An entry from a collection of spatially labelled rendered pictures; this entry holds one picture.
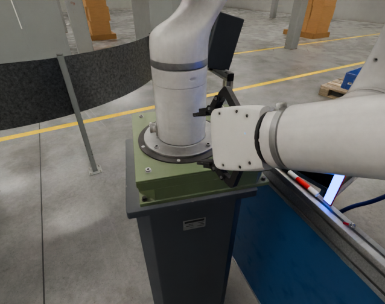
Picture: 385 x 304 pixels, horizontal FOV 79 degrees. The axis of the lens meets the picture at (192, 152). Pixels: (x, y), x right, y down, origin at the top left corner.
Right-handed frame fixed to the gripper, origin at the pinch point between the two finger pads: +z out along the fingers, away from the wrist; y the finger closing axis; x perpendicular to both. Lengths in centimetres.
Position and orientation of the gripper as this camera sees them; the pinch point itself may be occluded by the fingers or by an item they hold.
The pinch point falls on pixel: (203, 138)
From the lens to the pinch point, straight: 45.2
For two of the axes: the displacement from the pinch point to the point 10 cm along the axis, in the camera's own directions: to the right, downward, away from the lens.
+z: -6.0, -0.4, 8.0
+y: 0.8, 9.9, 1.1
